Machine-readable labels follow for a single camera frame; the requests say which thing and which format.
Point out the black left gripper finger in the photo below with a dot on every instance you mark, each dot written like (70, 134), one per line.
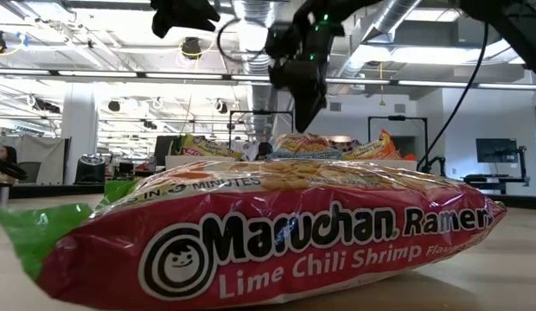
(205, 13)

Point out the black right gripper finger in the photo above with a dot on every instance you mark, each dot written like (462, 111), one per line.
(313, 108)
(297, 108)

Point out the orange Maruchan ramen pack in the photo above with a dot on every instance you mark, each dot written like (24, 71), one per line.
(376, 149)

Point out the green Maruchan ramen pack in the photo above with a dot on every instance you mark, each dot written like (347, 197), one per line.
(272, 259)
(203, 147)

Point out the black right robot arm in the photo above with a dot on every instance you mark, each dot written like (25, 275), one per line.
(510, 21)

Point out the person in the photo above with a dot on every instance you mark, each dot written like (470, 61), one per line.
(264, 150)
(4, 154)

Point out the long LED light bar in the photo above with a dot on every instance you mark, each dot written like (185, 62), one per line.
(186, 76)

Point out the black desk monitor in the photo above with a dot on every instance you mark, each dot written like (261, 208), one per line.
(164, 149)

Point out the white room pillar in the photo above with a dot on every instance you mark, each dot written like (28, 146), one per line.
(80, 129)

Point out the black round trash can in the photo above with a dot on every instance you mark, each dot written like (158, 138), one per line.
(91, 169)

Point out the black background desk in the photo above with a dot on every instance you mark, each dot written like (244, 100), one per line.
(484, 179)

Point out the grey fabric partition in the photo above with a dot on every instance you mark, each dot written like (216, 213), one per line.
(47, 151)

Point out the grey wall vent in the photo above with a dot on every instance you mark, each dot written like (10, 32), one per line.
(400, 108)
(335, 106)

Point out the black rectangular rig frame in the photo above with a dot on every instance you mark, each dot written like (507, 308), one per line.
(397, 118)
(261, 112)

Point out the black ceiling dome camera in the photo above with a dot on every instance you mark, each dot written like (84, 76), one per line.
(191, 47)

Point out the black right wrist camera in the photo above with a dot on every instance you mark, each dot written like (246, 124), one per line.
(278, 41)

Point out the large silver ceiling duct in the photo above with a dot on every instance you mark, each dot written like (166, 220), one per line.
(253, 10)

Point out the slanted silver ceiling duct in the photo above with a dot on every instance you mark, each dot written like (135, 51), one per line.
(393, 15)

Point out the dark wall monitor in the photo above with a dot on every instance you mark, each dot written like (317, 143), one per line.
(495, 150)

